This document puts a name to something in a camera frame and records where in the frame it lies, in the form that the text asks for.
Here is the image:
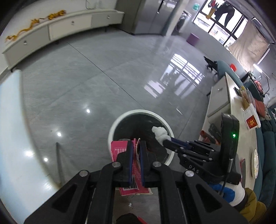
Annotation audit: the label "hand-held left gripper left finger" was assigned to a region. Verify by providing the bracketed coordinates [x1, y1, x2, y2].
[24, 140, 134, 224]

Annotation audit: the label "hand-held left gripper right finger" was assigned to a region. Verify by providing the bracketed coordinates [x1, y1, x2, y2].
[139, 140, 249, 224]

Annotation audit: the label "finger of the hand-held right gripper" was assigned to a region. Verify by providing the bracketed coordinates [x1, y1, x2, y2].
[163, 140, 214, 163]
[170, 137, 217, 152]

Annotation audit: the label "white tissue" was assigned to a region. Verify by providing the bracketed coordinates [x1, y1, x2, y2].
[151, 126, 172, 147]

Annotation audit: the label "pink cardboard box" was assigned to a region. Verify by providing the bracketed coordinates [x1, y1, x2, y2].
[111, 138, 152, 196]

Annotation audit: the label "white round trash bin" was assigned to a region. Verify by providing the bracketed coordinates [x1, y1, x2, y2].
[108, 109, 175, 167]

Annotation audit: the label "person's right forearm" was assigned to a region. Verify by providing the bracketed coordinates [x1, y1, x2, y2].
[234, 187, 268, 223]

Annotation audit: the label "person's right hand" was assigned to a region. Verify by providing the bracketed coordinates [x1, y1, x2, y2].
[208, 180, 247, 207]

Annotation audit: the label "red box with gold emblem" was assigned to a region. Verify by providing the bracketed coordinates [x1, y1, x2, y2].
[241, 106, 261, 130]

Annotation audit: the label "white plate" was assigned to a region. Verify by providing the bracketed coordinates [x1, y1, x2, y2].
[252, 149, 262, 179]

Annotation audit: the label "teal sofa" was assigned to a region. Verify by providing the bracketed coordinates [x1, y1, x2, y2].
[216, 60, 276, 208]

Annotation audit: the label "cream coffee table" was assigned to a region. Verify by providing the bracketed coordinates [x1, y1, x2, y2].
[206, 72, 263, 192]

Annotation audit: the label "black and red object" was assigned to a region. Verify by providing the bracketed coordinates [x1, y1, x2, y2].
[116, 213, 149, 224]

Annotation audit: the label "clear snack bag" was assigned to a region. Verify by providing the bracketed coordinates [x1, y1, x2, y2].
[239, 86, 253, 108]

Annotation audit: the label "small black object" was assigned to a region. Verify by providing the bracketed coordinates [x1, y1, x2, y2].
[204, 56, 218, 71]

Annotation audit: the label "beige hanging cloth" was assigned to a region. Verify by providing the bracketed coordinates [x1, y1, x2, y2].
[229, 22, 270, 66]

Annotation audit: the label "purple stool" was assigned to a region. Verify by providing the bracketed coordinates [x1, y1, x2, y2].
[186, 33, 200, 45]

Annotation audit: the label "balcony window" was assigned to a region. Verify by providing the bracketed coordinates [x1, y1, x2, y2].
[193, 0, 249, 47]

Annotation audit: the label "grey washing machine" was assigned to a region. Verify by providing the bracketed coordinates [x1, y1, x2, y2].
[176, 11, 190, 33]

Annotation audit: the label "silver double door refrigerator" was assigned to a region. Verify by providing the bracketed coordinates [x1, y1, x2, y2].
[131, 0, 173, 35]

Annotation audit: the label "hanging dark clothes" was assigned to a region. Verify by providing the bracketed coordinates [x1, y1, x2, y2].
[207, 0, 240, 26]

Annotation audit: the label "white low television cabinet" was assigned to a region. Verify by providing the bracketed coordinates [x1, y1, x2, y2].
[2, 9, 125, 70]

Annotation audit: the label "golden tiger figurine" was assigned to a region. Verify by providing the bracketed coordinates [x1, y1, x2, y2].
[48, 10, 66, 20]

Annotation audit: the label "golden dragon figurine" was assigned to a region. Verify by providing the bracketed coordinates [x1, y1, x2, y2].
[5, 19, 41, 42]

